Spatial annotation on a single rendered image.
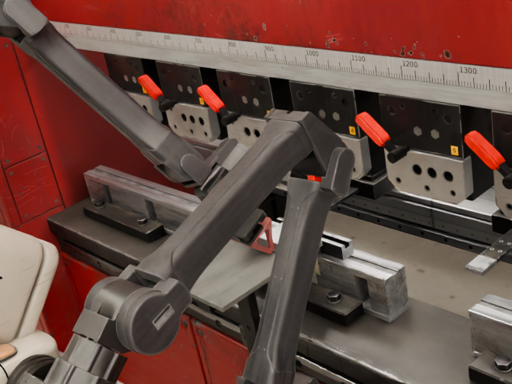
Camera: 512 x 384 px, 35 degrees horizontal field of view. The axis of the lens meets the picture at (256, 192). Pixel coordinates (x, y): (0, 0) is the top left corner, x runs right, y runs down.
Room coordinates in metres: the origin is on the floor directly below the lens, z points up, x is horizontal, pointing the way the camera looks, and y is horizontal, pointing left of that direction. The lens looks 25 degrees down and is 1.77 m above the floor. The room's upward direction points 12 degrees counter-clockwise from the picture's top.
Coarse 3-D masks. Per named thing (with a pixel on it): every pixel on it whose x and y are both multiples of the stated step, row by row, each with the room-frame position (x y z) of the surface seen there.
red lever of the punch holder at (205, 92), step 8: (200, 88) 1.49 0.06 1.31; (208, 88) 1.50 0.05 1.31; (200, 96) 1.49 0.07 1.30; (208, 96) 1.48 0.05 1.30; (216, 96) 1.48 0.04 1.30; (208, 104) 1.48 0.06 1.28; (216, 104) 1.47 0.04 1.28; (216, 112) 1.47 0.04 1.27; (224, 112) 1.46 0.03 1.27; (232, 112) 1.46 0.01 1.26; (224, 120) 1.44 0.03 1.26; (232, 120) 1.45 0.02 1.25
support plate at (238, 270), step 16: (224, 256) 1.39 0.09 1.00; (240, 256) 1.38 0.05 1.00; (256, 256) 1.37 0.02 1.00; (272, 256) 1.36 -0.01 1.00; (208, 272) 1.34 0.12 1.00; (224, 272) 1.33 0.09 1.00; (240, 272) 1.32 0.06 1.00; (256, 272) 1.31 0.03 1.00; (192, 288) 1.30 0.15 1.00; (208, 288) 1.29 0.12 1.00; (224, 288) 1.27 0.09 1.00; (240, 288) 1.26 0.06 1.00; (256, 288) 1.26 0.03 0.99; (208, 304) 1.24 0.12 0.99; (224, 304) 1.22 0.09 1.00
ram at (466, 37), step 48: (48, 0) 1.97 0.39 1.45; (96, 0) 1.80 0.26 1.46; (144, 0) 1.66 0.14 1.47; (192, 0) 1.53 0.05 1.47; (240, 0) 1.42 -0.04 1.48; (288, 0) 1.33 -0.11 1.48; (336, 0) 1.24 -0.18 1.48; (384, 0) 1.17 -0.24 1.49; (432, 0) 1.10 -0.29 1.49; (480, 0) 1.04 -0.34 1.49; (96, 48) 1.84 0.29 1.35; (144, 48) 1.69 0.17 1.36; (336, 48) 1.26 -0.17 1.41; (384, 48) 1.18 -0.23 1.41; (432, 48) 1.11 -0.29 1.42; (480, 48) 1.05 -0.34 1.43; (432, 96) 1.11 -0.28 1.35; (480, 96) 1.05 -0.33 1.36
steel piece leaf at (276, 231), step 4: (280, 224) 1.47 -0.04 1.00; (276, 228) 1.46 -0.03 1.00; (280, 228) 1.46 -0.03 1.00; (272, 232) 1.45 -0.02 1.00; (276, 232) 1.44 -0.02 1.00; (260, 236) 1.44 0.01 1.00; (264, 236) 1.44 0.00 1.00; (272, 236) 1.43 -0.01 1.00; (276, 236) 1.43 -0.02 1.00; (260, 240) 1.40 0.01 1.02; (264, 240) 1.39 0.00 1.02; (276, 240) 1.41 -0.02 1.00; (260, 244) 1.40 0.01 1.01; (264, 244) 1.39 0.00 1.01; (276, 244) 1.36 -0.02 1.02; (276, 248) 1.36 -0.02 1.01
